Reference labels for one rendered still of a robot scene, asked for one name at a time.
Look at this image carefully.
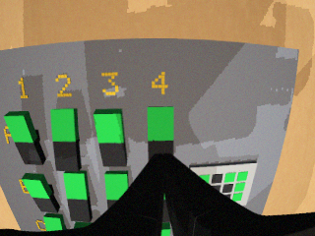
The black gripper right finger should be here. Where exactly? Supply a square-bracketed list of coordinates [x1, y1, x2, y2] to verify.
[162, 153, 315, 236]

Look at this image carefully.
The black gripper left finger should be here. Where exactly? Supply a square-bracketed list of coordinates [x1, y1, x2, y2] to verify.
[0, 153, 164, 236]

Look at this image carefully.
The grey switch panel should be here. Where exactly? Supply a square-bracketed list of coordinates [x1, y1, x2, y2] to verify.
[0, 38, 299, 232]

